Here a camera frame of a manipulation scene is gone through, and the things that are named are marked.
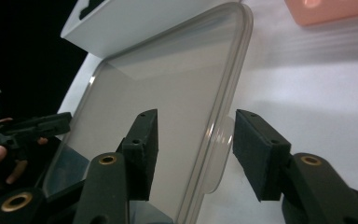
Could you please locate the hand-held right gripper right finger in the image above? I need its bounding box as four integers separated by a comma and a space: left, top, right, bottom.
232, 108, 292, 202

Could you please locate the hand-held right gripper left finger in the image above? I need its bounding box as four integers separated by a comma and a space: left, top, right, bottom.
116, 108, 159, 202

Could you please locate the transparent grey box lid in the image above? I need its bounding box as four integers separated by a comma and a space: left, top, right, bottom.
41, 1, 255, 224

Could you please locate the white compartment storage box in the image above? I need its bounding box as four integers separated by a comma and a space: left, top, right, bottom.
60, 0, 241, 60

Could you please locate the pink plastic basket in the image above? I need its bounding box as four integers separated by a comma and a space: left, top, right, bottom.
283, 0, 358, 27

